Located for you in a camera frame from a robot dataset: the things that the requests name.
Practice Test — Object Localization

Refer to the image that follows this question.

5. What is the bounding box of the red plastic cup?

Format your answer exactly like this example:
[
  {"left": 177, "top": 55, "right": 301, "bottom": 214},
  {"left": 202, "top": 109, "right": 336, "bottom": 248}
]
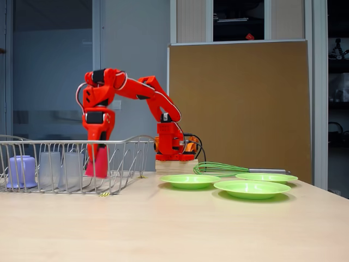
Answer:
[{"left": 84, "top": 147, "right": 109, "bottom": 180}]

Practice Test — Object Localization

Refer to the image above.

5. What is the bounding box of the grey translucent plastic cup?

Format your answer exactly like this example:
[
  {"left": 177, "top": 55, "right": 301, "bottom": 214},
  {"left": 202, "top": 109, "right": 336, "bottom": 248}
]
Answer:
[
  {"left": 58, "top": 152, "right": 85, "bottom": 190},
  {"left": 38, "top": 152, "right": 61, "bottom": 189}
]

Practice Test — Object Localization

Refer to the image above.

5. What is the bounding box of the purple plastic mug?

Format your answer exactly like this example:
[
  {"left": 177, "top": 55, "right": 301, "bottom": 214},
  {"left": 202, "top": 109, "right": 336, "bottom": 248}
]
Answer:
[{"left": 5, "top": 155, "right": 38, "bottom": 189}]

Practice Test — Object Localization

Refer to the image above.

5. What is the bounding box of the green whisk with metal handle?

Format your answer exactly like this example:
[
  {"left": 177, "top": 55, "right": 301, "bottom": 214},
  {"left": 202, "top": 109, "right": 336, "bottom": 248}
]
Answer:
[{"left": 193, "top": 161, "right": 292, "bottom": 176}]

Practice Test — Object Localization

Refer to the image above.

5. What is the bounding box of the orange table clamp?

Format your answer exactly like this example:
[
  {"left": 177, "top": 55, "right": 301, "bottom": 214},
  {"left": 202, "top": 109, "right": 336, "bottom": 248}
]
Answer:
[{"left": 153, "top": 135, "right": 198, "bottom": 152}]

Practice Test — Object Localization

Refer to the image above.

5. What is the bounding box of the grey glass door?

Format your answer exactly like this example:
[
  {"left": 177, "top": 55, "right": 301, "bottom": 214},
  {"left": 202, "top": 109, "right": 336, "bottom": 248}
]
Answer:
[{"left": 5, "top": 0, "right": 106, "bottom": 172}]

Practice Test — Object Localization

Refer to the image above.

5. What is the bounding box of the green plastic plate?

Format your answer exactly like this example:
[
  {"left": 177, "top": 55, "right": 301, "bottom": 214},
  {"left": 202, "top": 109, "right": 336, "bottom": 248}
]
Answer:
[
  {"left": 213, "top": 180, "right": 292, "bottom": 200},
  {"left": 160, "top": 174, "right": 222, "bottom": 190},
  {"left": 234, "top": 172, "right": 298, "bottom": 184}
]

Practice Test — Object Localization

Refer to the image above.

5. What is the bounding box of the brown pin board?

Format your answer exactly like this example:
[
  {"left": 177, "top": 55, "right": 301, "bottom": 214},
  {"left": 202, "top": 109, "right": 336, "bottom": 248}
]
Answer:
[{"left": 166, "top": 39, "right": 313, "bottom": 185}]

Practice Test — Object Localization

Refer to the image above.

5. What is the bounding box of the spiral notebook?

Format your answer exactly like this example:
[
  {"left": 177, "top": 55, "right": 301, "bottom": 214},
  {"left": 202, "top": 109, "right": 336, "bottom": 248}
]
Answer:
[{"left": 216, "top": 16, "right": 249, "bottom": 23}]

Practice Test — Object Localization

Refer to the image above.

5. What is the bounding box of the white wrist servo cable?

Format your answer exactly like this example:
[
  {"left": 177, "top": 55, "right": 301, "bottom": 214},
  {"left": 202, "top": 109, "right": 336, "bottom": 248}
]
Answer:
[{"left": 75, "top": 81, "right": 88, "bottom": 115}]

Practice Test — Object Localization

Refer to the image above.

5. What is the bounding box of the metal wire dish rack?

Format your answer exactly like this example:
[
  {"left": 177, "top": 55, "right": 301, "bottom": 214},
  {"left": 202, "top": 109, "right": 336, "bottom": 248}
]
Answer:
[{"left": 0, "top": 134, "right": 157, "bottom": 196}]

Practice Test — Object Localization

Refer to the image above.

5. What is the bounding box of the black power cable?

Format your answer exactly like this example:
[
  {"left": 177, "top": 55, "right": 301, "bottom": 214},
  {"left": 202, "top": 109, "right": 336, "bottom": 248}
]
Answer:
[{"left": 184, "top": 132, "right": 207, "bottom": 164}]

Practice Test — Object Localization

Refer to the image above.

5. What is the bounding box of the black data cable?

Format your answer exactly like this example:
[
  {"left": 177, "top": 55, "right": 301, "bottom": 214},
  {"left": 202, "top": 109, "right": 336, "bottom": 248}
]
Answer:
[{"left": 183, "top": 139, "right": 204, "bottom": 160}]

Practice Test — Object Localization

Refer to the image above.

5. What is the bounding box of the flexible camera tripod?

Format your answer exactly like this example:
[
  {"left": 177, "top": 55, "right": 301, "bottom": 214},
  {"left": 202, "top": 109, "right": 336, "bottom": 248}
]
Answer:
[{"left": 328, "top": 38, "right": 349, "bottom": 61}]

